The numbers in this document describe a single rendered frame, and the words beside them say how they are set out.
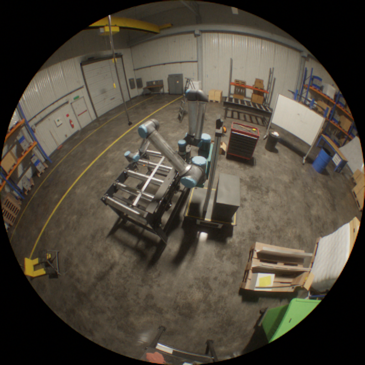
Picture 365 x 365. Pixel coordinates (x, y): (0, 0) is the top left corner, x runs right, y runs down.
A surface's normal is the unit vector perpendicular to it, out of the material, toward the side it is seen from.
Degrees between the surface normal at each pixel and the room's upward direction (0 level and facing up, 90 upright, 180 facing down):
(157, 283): 0
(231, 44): 90
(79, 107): 90
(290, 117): 90
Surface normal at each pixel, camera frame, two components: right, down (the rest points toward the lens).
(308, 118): -0.73, 0.55
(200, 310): -0.05, -0.63
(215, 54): -0.38, 0.73
